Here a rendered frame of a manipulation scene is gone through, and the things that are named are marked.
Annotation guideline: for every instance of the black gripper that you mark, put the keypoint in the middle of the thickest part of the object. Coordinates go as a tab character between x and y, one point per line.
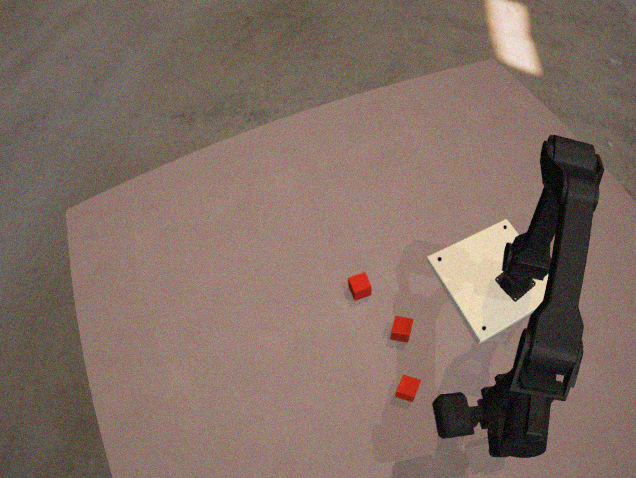
455	418

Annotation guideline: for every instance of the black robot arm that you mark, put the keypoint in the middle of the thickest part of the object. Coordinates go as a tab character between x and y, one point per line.
552	342

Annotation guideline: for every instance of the red cube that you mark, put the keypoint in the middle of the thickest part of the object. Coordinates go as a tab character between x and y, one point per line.
401	329
407	388
359	286

